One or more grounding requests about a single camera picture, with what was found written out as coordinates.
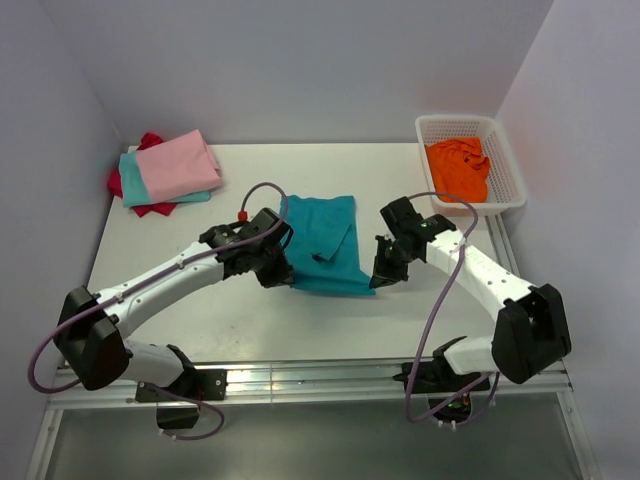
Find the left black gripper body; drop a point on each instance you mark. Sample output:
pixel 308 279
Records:
pixel 262 252

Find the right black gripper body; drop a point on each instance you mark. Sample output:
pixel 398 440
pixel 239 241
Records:
pixel 393 251

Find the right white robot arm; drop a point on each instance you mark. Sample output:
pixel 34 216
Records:
pixel 530 328

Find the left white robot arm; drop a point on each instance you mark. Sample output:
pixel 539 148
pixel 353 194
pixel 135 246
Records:
pixel 96 340

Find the orange crumpled t shirt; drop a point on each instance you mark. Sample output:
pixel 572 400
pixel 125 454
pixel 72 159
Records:
pixel 459 167

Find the white plastic basket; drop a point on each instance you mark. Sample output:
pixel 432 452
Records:
pixel 505 185

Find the folded pink t shirt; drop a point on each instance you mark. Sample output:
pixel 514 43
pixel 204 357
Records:
pixel 179 167

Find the folded light teal t shirt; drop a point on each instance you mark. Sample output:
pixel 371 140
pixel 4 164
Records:
pixel 135 192

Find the folded red t shirt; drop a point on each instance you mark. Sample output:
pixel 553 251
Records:
pixel 164 208

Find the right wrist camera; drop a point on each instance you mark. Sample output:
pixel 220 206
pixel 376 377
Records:
pixel 403 221

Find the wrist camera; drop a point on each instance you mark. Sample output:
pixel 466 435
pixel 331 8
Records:
pixel 265 225
pixel 403 221

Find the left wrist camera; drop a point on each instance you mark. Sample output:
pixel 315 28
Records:
pixel 265 225

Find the aluminium mounting rail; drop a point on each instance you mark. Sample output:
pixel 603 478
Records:
pixel 264 383

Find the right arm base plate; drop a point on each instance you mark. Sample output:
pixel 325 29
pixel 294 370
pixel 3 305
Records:
pixel 435 376

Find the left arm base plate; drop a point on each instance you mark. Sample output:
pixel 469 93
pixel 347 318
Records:
pixel 208 384

